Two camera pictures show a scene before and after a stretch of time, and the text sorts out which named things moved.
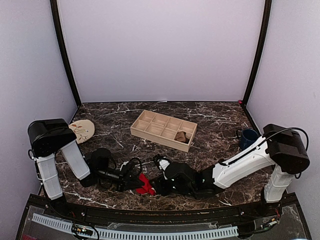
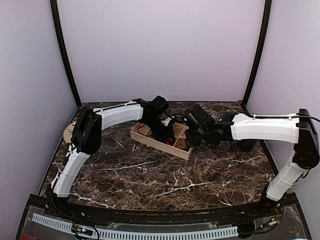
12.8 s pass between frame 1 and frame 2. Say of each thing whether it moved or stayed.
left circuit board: stayed
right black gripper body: moved
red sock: moved
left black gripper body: moved
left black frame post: stayed
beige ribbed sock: moved
